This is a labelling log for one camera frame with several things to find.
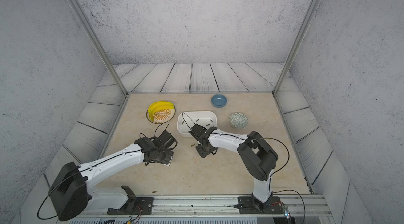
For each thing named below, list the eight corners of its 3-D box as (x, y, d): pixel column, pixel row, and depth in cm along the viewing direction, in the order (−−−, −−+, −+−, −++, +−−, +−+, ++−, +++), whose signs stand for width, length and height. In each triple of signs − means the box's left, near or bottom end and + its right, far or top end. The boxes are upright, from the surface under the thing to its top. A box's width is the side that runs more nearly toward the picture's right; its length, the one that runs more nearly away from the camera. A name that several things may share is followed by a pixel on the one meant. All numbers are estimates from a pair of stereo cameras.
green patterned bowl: (230, 129, 102) (231, 124, 98) (229, 117, 108) (229, 112, 105) (247, 129, 102) (248, 124, 98) (245, 117, 108) (246, 112, 105)
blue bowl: (211, 107, 114) (211, 104, 112) (211, 97, 121) (211, 94, 118) (227, 107, 114) (227, 104, 111) (226, 97, 121) (226, 94, 118)
